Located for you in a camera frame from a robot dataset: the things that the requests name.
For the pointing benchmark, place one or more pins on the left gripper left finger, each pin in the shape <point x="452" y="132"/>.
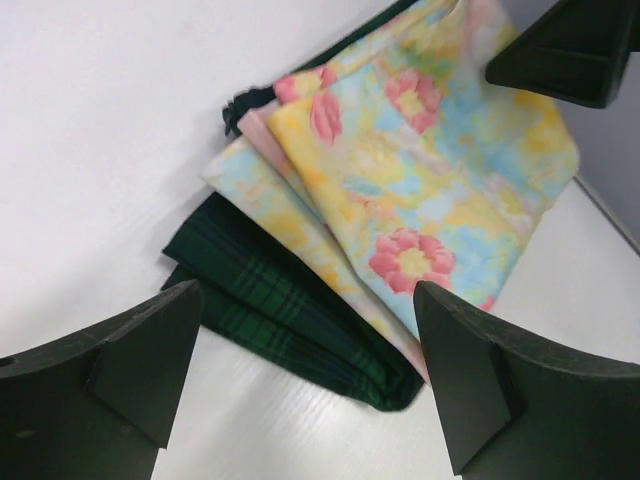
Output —
<point x="100" y="403"/>

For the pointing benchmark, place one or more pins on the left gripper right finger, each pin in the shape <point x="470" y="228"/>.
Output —
<point x="515" y="405"/>

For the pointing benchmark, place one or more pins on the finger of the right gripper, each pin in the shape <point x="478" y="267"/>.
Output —
<point x="576" y="52"/>

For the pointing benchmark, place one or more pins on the green plaid skirt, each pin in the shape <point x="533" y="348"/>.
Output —
<point x="276" y="283"/>

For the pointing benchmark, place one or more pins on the pastel floral skirt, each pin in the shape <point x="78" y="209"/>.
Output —
<point x="397" y="162"/>

